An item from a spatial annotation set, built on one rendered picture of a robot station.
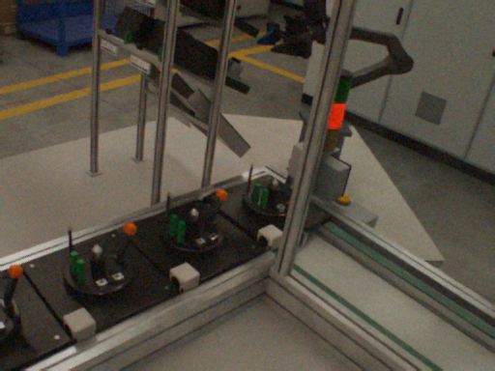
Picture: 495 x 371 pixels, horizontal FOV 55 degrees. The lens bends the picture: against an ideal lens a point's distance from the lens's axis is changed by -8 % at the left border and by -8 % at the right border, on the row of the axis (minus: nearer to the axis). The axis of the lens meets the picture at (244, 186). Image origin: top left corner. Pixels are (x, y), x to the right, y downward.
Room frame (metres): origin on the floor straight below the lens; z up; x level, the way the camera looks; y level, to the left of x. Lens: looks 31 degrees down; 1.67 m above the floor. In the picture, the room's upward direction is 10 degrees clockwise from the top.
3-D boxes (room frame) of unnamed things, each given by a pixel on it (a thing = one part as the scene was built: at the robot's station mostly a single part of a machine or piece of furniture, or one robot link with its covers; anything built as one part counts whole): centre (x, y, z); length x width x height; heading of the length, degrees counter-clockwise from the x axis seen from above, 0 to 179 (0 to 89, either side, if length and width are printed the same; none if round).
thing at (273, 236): (0.98, -0.08, 0.97); 0.05 x 0.05 x 0.04; 49
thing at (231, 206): (1.12, -0.07, 0.96); 0.24 x 0.24 x 0.02; 49
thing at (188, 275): (0.92, 0.10, 1.01); 0.24 x 0.24 x 0.13; 49
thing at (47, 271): (0.74, 0.26, 1.01); 0.24 x 0.24 x 0.13; 49
